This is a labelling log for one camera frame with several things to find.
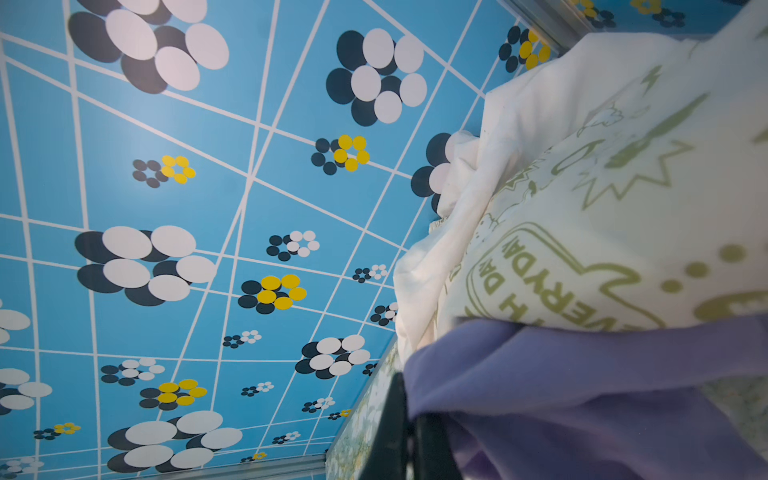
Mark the cream green printed cloth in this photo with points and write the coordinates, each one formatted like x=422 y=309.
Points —
x=652 y=215

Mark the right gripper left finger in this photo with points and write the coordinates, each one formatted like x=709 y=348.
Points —
x=389 y=455

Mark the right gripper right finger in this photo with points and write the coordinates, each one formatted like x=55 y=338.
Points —
x=432 y=455

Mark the plain white cloth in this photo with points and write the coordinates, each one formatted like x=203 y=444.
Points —
x=522 y=118

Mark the purple cloth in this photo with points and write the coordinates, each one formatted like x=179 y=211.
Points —
x=534 y=403

